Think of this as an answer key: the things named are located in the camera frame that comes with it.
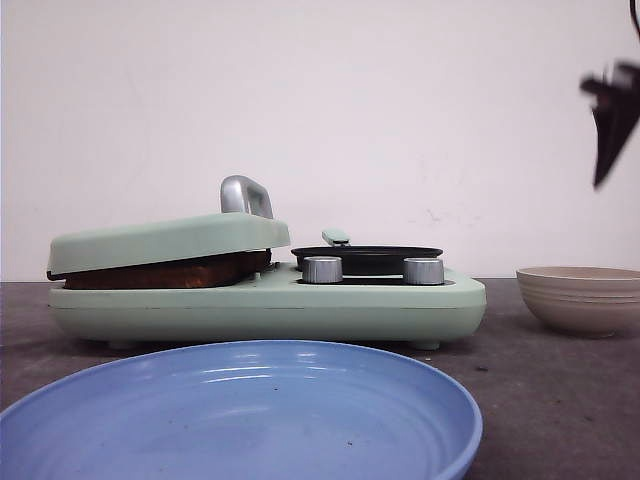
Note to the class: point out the right silver control knob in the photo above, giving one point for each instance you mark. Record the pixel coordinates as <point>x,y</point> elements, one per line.
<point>423,271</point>

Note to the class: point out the white bread slice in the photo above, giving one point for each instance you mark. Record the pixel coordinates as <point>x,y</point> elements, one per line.
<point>245,263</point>
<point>200,273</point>

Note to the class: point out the mint green breakfast maker lid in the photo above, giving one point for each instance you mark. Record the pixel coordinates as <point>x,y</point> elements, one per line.
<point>245,223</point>

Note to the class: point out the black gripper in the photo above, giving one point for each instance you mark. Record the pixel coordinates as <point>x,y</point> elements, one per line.
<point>616,112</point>

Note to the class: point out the silver control knob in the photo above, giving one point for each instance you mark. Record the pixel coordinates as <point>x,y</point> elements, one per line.
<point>322,270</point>
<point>423,271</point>

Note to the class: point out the left silver control knob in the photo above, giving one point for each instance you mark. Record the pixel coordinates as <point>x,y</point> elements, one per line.
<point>322,270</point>

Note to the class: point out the black round frying pan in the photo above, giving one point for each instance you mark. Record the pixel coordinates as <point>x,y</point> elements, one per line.
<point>363,260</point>

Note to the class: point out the beige ribbed bowl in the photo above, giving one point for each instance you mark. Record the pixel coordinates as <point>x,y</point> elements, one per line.
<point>586,301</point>

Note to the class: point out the mint green breakfast maker base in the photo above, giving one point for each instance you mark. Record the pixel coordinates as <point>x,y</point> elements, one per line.
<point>278,305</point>

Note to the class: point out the blue round plate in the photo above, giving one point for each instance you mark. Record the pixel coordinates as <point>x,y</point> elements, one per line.
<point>246,410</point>

